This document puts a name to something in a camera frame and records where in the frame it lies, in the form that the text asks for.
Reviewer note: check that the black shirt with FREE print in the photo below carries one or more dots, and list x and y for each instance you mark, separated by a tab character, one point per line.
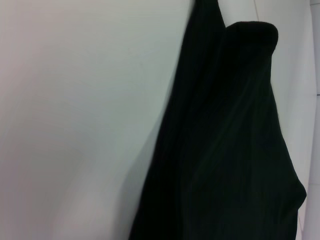
225	137

